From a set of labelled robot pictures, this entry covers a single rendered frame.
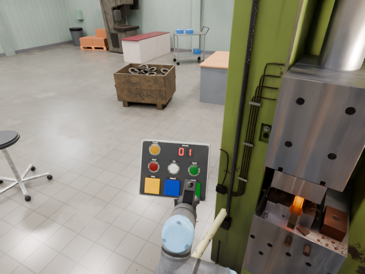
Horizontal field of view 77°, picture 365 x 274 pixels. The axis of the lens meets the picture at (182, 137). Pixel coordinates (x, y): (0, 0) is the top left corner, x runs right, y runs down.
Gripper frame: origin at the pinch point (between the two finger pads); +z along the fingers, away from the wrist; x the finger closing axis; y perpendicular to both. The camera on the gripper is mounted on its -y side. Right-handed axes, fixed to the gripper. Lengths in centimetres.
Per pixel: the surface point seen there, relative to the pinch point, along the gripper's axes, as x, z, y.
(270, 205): 37.1, 13.3, 4.9
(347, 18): 51, -13, -69
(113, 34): -387, 714, -365
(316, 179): 49, -3, -12
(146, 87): -118, 302, -100
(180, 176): -6.7, 10.9, -4.9
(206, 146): 4.9, 10.9, -20.6
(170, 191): -10.6, 10.2, 2.3
